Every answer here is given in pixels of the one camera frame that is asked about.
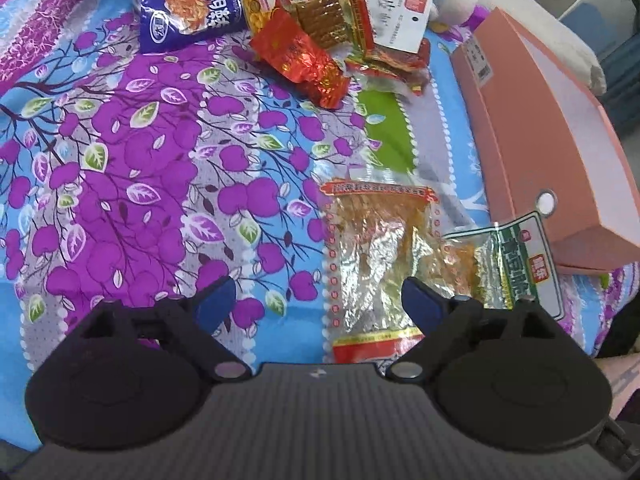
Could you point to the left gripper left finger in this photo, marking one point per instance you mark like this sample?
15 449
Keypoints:
125 377

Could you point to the green label snack pack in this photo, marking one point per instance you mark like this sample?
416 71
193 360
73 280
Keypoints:
510 261

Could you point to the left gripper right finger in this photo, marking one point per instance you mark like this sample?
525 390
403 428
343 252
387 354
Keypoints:
509 378

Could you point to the white shelf cabinet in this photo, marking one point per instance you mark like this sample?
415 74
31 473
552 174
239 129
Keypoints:
611 29

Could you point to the brown spicy strip pack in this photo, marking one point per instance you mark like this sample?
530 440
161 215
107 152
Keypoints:
323 20

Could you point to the clear yellow tofu snack pack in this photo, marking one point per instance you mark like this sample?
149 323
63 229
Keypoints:
379 235

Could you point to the white label red snack pack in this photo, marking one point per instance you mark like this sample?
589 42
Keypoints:
389 50

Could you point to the pink storage box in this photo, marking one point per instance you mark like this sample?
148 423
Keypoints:
546 144

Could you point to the blue noodle snack bag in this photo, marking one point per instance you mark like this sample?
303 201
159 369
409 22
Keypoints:
192 2

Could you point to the orange-red foil snack pack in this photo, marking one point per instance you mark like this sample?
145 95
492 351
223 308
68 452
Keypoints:
290 51

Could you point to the floral purple bed sheet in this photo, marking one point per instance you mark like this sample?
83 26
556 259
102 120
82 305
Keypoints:
135 177

